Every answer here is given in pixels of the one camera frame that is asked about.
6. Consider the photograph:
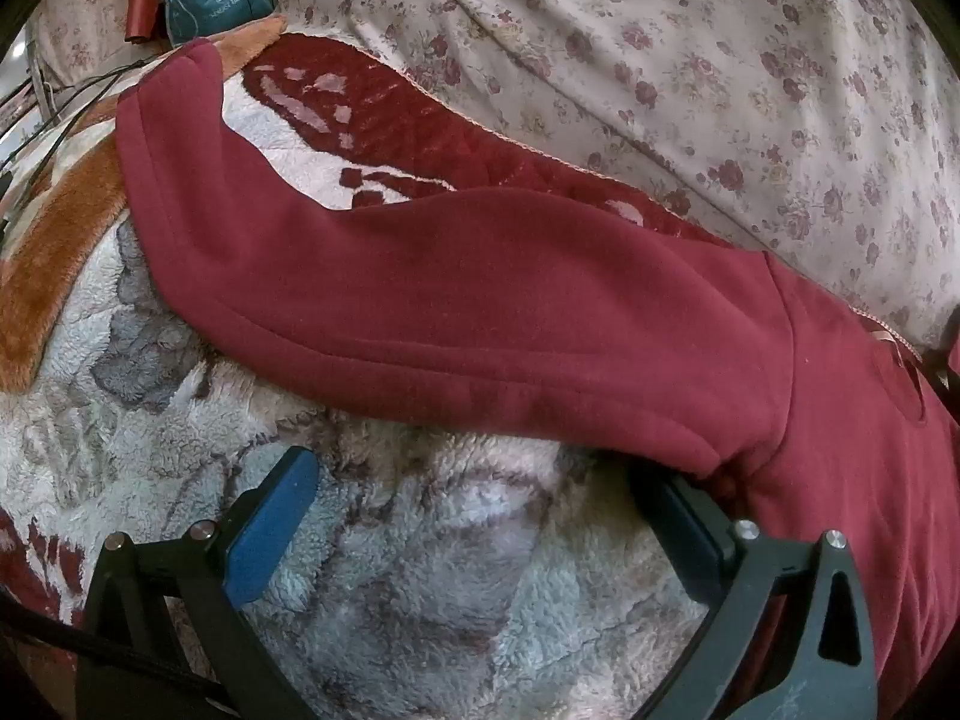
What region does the floral quilt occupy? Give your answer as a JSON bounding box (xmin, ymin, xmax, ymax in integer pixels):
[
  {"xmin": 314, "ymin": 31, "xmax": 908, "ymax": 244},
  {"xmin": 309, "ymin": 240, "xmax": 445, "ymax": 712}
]
[{"xmin": 274, "ymin": 0, "xmax": 960, "ymax": 352}]

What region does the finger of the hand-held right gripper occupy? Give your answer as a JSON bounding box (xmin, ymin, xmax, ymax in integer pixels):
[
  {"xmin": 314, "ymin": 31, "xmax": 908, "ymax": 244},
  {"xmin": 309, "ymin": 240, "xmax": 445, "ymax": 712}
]
[{"xmin": 922, "ymin": 337, "xmax": 960, "ymax": 412}]

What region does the black braided cable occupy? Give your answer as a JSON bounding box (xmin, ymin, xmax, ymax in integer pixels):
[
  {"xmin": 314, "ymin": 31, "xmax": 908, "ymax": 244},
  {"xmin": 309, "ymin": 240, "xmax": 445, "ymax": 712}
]
[{"xmin": 0, "ymin": 600, "xmax": 230, "ymax": 700}]

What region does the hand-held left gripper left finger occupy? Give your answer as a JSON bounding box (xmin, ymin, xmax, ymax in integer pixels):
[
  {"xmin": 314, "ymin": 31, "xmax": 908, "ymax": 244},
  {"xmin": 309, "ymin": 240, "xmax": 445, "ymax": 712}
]
[{"xmin": 75, "ymin": 446, "xmax": 321, "ymax": 720}]

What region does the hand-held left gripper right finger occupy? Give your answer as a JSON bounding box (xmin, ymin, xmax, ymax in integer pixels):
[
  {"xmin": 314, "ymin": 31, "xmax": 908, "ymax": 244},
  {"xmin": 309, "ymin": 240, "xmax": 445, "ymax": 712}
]
[{"xmin": 630, "ymin": 463, "xmax": 880, "ymax": 720}]

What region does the floral pillow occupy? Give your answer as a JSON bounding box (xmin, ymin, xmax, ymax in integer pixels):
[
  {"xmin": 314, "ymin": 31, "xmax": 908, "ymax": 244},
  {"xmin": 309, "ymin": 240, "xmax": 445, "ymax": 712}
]
[{"xmin": 34, "ymin": 0, "xmax": 175, "ymax": 87}]

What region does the printed fleece blanket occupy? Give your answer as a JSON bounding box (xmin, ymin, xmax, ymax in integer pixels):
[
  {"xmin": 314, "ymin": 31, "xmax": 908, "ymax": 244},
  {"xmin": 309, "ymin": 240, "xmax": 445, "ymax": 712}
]
[{"xmin": 0, "ymin": 15, "xmax": 931, "ymax": 720}]

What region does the thin black cable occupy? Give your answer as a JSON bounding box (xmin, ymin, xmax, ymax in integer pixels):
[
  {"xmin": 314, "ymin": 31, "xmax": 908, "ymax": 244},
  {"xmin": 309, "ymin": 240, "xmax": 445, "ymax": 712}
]
[{"xmin": 0, "ymin": 56, "xmax": 147, "ymax": 192}]

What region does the dark red sweatshirt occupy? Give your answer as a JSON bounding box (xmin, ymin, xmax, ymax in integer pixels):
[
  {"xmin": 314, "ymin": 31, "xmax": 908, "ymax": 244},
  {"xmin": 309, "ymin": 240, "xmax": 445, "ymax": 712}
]
[{"xmin": 116, "ymin": 40, "xmax": 960, "ymax": 720}]

